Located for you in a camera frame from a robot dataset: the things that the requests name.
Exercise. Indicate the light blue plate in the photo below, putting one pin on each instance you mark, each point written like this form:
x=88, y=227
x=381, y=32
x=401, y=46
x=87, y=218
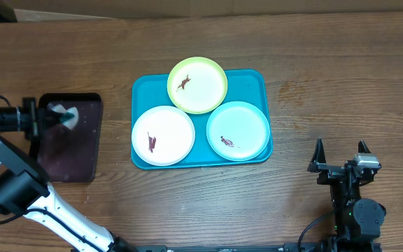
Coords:
x=238, y=131

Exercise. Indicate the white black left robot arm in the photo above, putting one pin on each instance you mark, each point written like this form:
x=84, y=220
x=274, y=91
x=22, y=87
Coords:
x=25, y=188

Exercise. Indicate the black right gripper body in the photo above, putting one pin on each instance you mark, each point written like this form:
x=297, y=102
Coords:
x=331, y=172

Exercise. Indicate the black shallow water tray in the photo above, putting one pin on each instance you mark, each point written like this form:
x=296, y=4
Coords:
x=70, y=155

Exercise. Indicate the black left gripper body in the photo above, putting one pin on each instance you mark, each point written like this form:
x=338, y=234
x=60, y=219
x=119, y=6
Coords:
x=29, y=121

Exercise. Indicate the green white sponge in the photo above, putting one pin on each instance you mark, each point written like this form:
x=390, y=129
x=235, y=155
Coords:
x=71, y=124

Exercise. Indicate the white plate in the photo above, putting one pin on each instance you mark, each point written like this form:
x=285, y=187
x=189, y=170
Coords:
x=163, y=136

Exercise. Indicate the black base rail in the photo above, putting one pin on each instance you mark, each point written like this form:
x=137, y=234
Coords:
x=287, y=247

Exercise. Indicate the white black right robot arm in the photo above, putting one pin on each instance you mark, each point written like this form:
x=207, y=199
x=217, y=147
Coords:
x=357, y=220

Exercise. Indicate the teal plastic tray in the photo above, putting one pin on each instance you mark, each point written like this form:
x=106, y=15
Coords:
x=244, y=85

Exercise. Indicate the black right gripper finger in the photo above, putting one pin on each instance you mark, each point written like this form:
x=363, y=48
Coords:
x=319, y=153
x=362, y=147

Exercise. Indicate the yellow-green plate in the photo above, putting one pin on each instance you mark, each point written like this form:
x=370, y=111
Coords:
x=197, y=85

